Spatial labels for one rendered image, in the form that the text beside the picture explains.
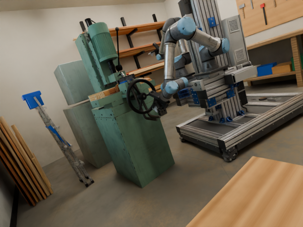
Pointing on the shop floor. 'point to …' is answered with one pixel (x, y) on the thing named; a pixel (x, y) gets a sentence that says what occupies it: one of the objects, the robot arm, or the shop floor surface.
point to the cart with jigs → (257, 197)
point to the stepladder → (37, 102)
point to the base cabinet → (136, 145)
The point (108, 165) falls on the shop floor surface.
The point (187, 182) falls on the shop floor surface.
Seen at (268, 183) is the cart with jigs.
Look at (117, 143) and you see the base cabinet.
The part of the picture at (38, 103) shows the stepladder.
